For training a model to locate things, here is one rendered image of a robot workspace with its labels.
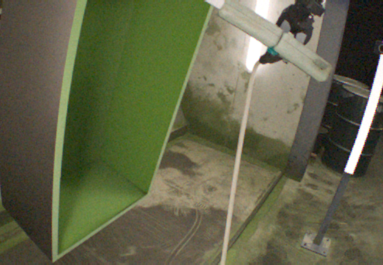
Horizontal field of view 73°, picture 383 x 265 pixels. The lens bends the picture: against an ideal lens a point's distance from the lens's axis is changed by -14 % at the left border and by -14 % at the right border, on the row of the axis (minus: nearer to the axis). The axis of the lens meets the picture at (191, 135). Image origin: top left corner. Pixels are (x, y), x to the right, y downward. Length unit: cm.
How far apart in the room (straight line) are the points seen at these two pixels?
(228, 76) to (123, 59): 164
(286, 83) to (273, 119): 36
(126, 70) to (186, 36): 34
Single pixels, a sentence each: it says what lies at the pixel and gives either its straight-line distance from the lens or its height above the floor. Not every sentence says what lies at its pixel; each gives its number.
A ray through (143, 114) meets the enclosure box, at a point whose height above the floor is 86.
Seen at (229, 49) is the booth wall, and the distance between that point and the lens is 283.
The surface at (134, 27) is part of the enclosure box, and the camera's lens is 131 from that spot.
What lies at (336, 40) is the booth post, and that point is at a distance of 258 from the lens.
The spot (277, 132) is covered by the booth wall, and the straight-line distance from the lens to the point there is 278.
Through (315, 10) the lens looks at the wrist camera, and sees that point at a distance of 74.
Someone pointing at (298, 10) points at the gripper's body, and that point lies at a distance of 81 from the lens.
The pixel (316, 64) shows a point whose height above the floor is 125.
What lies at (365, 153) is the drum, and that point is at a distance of 328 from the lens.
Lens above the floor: 132
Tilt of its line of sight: 23 degrees down
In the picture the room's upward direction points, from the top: 9 degrees clockwise
